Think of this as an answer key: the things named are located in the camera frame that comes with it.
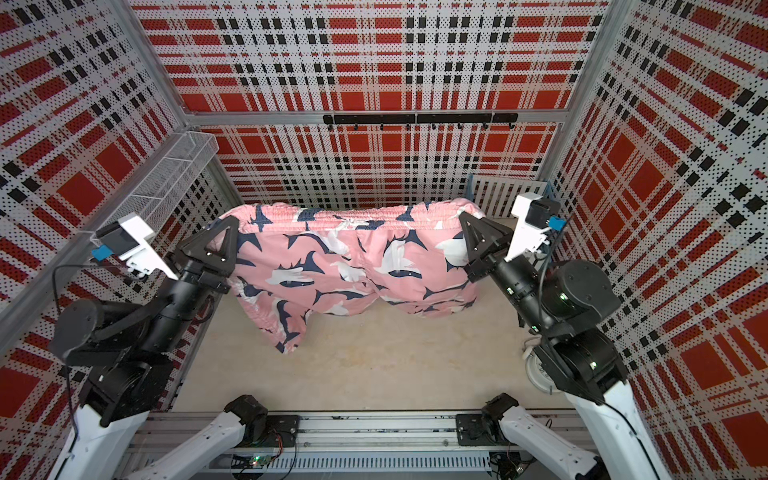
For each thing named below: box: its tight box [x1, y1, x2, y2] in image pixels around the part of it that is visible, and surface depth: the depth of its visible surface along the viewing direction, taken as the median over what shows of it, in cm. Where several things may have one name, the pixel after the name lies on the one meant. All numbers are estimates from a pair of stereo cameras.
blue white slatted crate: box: [466, 174, 556, 219], surface depth 113 cm
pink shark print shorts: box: [219, 198, 484, 354], surface depth 53 cm
